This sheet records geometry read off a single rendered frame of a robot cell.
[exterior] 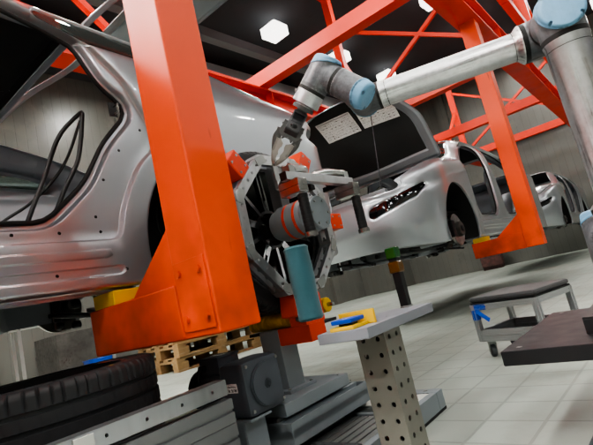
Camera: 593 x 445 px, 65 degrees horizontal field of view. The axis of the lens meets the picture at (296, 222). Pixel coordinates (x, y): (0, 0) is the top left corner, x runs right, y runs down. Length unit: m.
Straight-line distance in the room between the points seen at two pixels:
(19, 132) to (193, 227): 9.91
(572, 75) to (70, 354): 8.37
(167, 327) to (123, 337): 0.25
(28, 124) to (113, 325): 9.73
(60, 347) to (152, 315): 7.37
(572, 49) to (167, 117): 1.10
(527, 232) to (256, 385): 3.99
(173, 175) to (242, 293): 0.40
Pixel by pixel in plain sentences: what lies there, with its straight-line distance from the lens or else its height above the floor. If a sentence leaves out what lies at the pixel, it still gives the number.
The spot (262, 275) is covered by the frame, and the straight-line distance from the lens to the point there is 1.68.
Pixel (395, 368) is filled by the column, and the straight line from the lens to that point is 1.43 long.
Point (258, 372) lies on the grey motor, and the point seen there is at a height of 0.36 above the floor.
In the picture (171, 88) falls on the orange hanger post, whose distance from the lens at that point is 1.45.
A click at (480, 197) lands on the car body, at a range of 9.00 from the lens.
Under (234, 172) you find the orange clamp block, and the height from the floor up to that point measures 1.04.
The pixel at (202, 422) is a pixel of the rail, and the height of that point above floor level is 0.31.
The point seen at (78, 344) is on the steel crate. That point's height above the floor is 0.60.
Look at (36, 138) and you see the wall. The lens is 11.22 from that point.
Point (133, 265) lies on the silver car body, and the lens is 1.79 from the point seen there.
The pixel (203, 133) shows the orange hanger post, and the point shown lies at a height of 1.10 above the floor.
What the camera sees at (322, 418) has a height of 0.13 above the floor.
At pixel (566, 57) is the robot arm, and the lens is 1.43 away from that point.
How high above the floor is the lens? 0.57
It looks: 9 degrees up
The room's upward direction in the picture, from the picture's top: 13 degrees counter-clockwise
